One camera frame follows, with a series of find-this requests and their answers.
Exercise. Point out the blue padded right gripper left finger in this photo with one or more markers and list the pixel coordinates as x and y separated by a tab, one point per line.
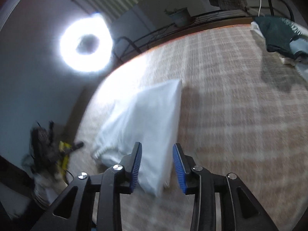
131	164

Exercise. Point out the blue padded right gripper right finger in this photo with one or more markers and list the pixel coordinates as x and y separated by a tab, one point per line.
183	166

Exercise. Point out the white t-shirt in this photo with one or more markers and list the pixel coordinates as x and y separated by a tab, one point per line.
150	117

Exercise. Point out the black metal clothes rack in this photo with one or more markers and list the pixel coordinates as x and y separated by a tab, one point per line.
146	24

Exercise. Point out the yellow crate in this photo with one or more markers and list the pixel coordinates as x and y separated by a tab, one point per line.
64	159

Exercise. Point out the plaid beige bed cover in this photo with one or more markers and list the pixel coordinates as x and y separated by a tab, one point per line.
242	111

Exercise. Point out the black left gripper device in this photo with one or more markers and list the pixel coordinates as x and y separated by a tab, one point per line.
44	150

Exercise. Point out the green potted plant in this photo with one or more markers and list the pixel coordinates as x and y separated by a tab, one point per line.
180	17

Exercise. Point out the white folded garment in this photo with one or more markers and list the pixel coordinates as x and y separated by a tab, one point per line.
255	27

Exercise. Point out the dark green folded garment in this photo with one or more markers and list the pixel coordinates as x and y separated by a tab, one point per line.
278	33

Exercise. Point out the light blue folded garment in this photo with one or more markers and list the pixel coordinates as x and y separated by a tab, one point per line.
299	50

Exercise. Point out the bright ring light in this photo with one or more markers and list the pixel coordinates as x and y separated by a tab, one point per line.
86	45

